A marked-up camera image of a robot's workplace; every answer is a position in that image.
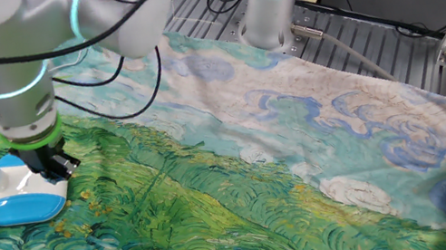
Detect painted landscape tablecloth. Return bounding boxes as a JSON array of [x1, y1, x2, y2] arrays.
[[0, 0, 446, 250]]

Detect blue white desk lamp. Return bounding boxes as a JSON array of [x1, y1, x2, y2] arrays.
[[0, 107, 77, 229]]

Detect green flange ring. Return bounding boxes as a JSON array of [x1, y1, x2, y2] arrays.
[[0, 114, 68, 157]]

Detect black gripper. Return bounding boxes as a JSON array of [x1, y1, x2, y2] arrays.
[[7, 132, 85, 189]]

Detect grey cable with metal plug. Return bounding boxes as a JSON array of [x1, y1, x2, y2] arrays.
[[290, 7, 395, 98]]

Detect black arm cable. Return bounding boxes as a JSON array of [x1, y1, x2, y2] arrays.
[[0, 0, 198, 142]]

